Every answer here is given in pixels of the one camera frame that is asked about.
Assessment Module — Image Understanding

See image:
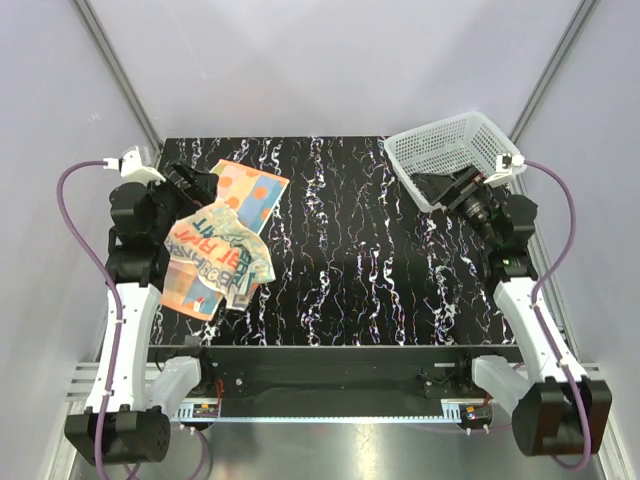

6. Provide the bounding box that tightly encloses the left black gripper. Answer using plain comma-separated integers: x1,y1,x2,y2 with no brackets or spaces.
143,160,218,242

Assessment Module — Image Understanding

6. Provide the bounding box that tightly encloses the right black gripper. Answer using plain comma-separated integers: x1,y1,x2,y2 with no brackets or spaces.
410,165,500,250

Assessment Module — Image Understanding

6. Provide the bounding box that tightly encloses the orange dotted checkered towel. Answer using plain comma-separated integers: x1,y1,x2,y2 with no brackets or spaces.
159,158,290,321

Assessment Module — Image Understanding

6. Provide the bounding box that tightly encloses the rabbit print towel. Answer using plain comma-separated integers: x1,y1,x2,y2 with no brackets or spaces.
162,202,276,321

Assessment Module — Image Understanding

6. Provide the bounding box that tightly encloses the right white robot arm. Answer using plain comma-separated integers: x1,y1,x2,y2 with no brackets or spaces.
427,166,612,459

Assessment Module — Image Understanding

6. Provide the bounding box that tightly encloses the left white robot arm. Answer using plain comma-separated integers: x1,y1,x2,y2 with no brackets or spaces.
64,158,218,478

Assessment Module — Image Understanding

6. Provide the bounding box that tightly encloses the white plastic mesh basket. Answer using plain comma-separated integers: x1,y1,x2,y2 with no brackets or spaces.
384,111,521,213

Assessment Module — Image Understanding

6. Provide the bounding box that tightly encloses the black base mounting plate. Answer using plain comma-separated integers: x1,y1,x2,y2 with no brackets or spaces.
149,345,523,398

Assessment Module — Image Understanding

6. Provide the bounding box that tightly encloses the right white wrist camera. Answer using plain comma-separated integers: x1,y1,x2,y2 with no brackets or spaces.
484,153,526,188

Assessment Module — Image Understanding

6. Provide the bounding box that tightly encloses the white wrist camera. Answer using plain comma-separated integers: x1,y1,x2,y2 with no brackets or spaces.
103,146,166,185
484,153,526,188

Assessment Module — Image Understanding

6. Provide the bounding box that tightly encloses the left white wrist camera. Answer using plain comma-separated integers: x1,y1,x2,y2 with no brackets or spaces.
103,146,166,185

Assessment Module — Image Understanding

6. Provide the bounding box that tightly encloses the aluminium frame rail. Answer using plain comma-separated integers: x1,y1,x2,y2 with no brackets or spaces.
64,361,611,426

